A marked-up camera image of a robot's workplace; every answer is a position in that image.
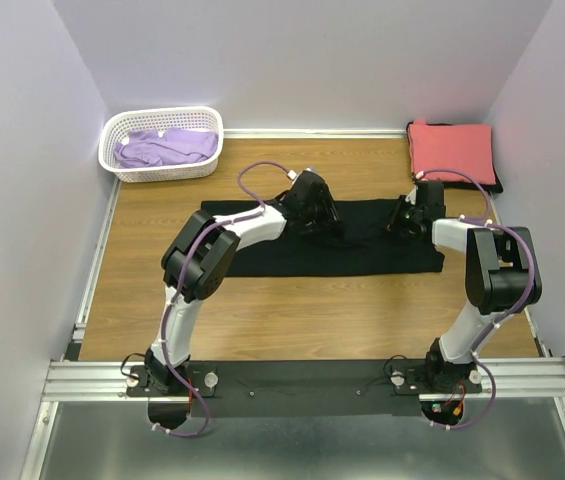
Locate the black t shirt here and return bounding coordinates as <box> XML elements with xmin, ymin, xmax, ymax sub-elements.
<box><xmin>227</xmin><ymin>199</ymin><xmax>445</xmax><ymax>277</ymax></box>
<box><xmin>405</xmin><ymin>121</ymin><xmax>505</xmax><ymax>195</ymax></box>

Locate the folded red t shirt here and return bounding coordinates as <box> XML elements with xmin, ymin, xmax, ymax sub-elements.
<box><xmin>407</xmin><ymin>118</ymin><xmax>496</xmax><ymax>186</ymax></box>

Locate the purple t shirt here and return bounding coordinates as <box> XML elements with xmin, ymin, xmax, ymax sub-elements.
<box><xmin>113</xmin><ymin>127</ymin><xmax>219</xmax><ymax>169</ymax></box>

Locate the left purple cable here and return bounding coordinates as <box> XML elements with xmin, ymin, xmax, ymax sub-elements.
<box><xmin>159</xmin><ymin>160</ymin><xmax>298</xmax><ymax>439</ymax></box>

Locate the aluminium frame rail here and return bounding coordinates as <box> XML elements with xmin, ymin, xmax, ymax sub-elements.
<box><xmin>42</xmin><ymin>361</ymin><xmax>127</xmax><ymax>402</ymax></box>

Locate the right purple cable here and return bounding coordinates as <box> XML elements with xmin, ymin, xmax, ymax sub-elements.
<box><xmin>411</xmin><ymin>168</ymin><xmax>536</xmax><ymax>361</ymax></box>

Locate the white plastic laundry basket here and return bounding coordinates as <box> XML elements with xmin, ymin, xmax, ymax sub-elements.
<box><xmin>98</xmin><ymin>106</ymin><xmax>224</xmax><ymax>183</ymax></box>

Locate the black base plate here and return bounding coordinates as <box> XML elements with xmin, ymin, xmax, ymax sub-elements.
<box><xmin>121</xmin><ymin>355</ymin><xmax>491</xmax><ymax>431</ymax></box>

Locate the folded black t shirt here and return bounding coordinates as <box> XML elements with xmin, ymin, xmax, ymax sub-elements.
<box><xmin>405</xmin><ymin>121</ymin><xmax>505</xmax><ymax>195</ymax></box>

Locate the purple cable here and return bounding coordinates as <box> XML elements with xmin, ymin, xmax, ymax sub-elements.
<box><xmin>159</xmin><ymin>160</ymin><xmax>298</xmax><ymax>439</ymax></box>
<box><xmin>411</xmin><ymin>168</ymin><xmax>536</xmax><ymax>361</ymax></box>

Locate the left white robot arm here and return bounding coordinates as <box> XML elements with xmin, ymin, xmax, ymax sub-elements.
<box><xmin>144</xmin><ymin>169</ymin><xmax>341</xmax><ymax>395</ymax></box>

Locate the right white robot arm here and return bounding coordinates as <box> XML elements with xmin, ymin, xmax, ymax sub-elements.
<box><xmin>388</xmin><ymin>181</ymin><xmax>542</xmax><ymax>393</ymax></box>

